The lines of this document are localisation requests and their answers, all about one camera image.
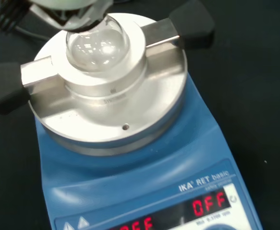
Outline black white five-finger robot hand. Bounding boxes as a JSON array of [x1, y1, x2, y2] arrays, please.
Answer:
[[26, 0, 114, 33]]

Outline clear round-bottom glass flask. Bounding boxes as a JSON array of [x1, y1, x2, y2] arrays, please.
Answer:
[[65, 13, 131, 73]]

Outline aluminium heating block black handles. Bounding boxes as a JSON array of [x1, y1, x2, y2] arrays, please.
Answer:
[[0, 4, 215, 116]]

